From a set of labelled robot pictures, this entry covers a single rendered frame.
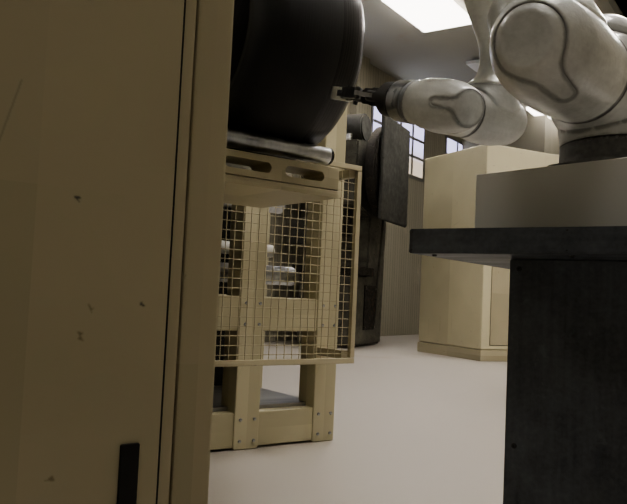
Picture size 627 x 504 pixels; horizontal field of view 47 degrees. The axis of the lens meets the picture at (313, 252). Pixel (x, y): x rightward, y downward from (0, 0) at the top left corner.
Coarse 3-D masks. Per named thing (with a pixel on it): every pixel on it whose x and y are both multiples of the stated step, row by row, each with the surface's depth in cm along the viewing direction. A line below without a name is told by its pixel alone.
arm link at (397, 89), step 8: (400, 80) 150; (408, 80) 149; (416, 80) 148; (392, 88) 150; (400, 88) 148; (392, 96) 149; (400, 96) 147; (392, 104) 149; (400, 104) 147; (392, 112) 150; (400, 112) 148; (400, 120) 151
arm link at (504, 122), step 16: (464, 0) 148; (480, 0) 146; (480, 16) 147; (480, 32) 149; (480, 48) 151; (480, 64) 152; (480, 80) 149; (496, 80) 148; (496, 96) 147; (512, 96) 149; (496, 112) 146; (512, 112) 149; (480, 128) 146; (496, 128) 148; (512, 128) 150; (480, 144) 153; (496, 144) 153
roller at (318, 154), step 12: (228, 132) 171; (240, 132) 173; (228, 144) 172; (240, 144) 173; (252, 144) 175; (264, 144) 177; (276, 144) 179; (288, 144) 181; (300, 144) 183; (312, 144) 187; (288, 156) 182; (300, 156) 184; (312, 156) 186; (324, 156) 188
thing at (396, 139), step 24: (360, 120) 798; (384, 120) 741; (360, 144) 756; (384, 144) 740; (408, 144) 811; (384, 168) 741; (408, 168) 813; (384, 192) 742; (360, 216) 789; (384, 216) 743; (360, 240) 789; (384, 240) 828; (360, 264) 785; (360, 288) 763; (360, 312) 764; (360, 336) 765
